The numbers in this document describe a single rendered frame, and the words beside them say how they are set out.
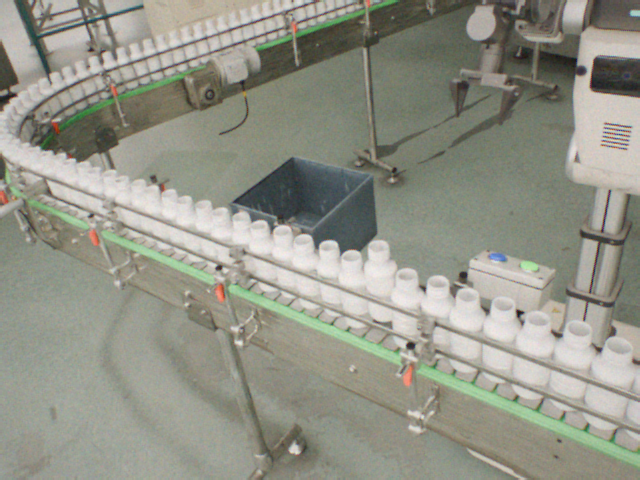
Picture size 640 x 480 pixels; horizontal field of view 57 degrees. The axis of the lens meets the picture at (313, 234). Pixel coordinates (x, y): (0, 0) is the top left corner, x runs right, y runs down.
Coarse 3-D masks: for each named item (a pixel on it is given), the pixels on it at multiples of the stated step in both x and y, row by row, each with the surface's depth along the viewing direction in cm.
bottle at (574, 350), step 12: (576, 324) 90; (564, 336) 90; (576, 336) 88; (588, 336) 88; (564, 348) 90; (576, 348) 89; (588, 348) 89; (564, 360) 90; (576, 360) 89; (588, 360) 89; (552, 372) 95; (588, 372) 91; (552, 384) 95; (564, 384) 93; (576, 384) 92; (564, 396) 94; (576, 396) 93; (564, 408) 96
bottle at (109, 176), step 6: (108, 174) 153; (114, 174) 151; (108, 180) 151; (108, 186) 152; (114, 186) 152; (108, 192) 152; (114, 192) 152; (114, 198) 153; (114, 210) 155; (120, 216) 156
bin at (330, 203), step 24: (288, 168) 192; (312, 168) 189; (336, 168) 183; (264, 192) 185; (288, 192) 195; (312, 192) 196; (336, 192) 189; (360, 192) 173; (264, 216) 166; (288, 216) 199; (312, 216) 201; (336, 216) 165; (360, 216) 176; (312, 240) 159; (336, 240) 169; (360, 240) 180
